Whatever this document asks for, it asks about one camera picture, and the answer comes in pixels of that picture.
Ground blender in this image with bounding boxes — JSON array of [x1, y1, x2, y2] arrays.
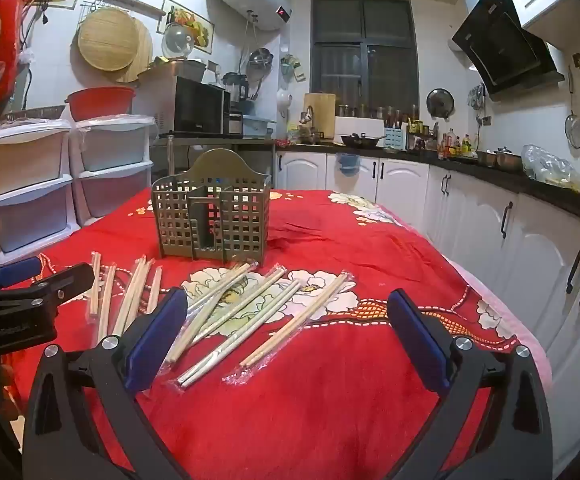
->
[[221, 72, 249, 111]]

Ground black wok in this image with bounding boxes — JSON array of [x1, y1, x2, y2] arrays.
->
[[334, 132, 388, 150]]

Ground blue lidded container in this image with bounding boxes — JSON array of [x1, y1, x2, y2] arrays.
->
[[242, 115, 277, 138]]

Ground glass pot lid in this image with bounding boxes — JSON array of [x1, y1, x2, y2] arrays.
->
[[161, 21, 195, 60]]

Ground dark kitchen window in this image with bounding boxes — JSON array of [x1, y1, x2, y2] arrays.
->
[[311, 0, 419, 118]]

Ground silver microwave oven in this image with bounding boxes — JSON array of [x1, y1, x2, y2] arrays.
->
[[135, 76, 231, 136]]

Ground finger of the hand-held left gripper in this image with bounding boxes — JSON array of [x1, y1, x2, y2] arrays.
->
[[0, 257, 44, 302], [0, 262, 95, 312]]

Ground wooden cutting board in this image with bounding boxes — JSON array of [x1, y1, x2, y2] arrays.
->
[[302, 92, 338, 141]]

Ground hanging steel pot lid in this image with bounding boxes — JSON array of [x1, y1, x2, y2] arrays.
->
[[426, 88, 455, 121]]

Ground black range hood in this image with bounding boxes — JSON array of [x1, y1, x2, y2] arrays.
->
[[450, 0, 565, 101]]

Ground clear plastic bag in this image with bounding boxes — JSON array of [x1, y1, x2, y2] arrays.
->
[[522, 144, 580, 195]]

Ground hanging steel colander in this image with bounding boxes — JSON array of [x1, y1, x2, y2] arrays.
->
[[246, 47, 275, 83]]

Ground pile of chopsticks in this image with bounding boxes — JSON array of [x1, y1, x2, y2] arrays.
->
[[85, 251, 358, 389]]

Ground red floral tablecloth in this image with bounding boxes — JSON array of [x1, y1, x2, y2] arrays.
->
[[0, 187, 553, 480]]

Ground hanging metal strainer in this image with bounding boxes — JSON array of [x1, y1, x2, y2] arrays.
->
[[564, 67, 580, 150]]

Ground red plastic basin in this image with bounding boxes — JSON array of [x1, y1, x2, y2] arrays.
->
[[65, 86, 137, 122]]

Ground grey perforated utensil holder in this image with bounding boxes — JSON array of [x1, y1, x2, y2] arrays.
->
[[151, 148, 272, 263]]

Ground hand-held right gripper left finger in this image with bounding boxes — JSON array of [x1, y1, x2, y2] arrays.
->
[[21, 286, 191, 480]]

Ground blue hanging bin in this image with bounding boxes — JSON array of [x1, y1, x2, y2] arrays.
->
[[336, 152, 361, 177]]

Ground row of glass jars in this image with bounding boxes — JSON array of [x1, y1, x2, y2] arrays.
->
[[337, 104, 421, 121]]

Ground blue knife block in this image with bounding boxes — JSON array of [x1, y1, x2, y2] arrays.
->
[[384, 110, 409, 151]]

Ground steel pot with lid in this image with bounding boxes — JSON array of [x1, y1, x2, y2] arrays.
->
[[494, 146, 524, 171]]

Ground white lower kitchen cabinets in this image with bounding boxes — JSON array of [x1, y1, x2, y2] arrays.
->
[[274, 150, 580, 471]]

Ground round wooden board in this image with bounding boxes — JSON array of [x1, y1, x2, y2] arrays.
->
[[115, 20, 155, 83]]

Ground white plastic drawer unit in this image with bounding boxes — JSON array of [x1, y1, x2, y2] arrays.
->
[[69, 115, 157, 226], [0, 119, 82, 266]]

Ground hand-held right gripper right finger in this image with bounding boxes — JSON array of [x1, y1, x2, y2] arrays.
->
[[386, 288, 554, 480]]

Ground group of condiment bottles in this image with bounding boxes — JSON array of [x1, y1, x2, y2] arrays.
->
[[437, 129, 475, 158]]

